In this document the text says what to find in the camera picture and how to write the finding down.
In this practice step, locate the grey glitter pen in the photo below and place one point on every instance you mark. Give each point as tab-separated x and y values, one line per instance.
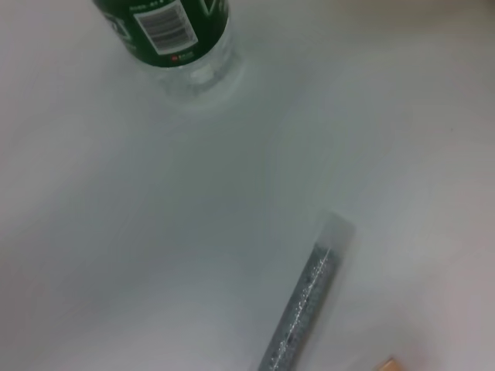
309	293

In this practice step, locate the clear water bottle green label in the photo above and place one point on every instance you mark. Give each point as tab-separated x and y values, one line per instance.
174	31

